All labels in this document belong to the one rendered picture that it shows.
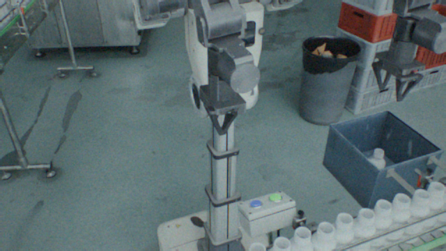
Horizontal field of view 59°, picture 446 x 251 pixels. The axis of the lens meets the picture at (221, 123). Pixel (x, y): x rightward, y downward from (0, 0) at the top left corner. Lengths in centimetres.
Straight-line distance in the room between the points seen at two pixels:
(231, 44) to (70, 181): 238
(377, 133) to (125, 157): 185
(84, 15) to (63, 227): 249
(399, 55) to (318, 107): 231
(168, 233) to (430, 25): 162
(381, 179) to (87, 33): 361
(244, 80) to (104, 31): 388
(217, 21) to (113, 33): 382
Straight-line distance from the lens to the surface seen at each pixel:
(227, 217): 176
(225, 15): 71
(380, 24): 330
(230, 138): 150
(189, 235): 213
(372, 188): 161
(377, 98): 373
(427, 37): 94
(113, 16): 443
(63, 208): 279
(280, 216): 110
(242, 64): 67
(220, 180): 161
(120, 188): 281
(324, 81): 315
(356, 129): 183
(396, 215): 114
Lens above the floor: 190
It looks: 35 degrees down
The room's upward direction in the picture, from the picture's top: straight up
